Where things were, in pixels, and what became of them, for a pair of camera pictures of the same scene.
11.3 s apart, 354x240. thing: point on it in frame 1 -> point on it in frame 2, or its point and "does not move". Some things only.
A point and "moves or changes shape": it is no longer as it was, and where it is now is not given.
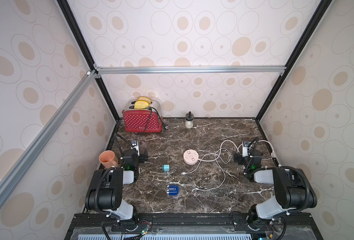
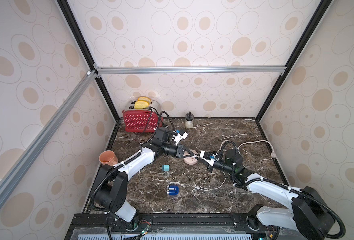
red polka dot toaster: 142,120 does not move
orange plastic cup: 108,159 does not move
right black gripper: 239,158 -> 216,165
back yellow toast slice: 145,98 does not move
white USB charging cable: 216,155 moves or changes shape
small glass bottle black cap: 189,120 does not move
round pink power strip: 190,157 does not move
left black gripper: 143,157 -> 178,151
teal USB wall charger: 165,167 does not move
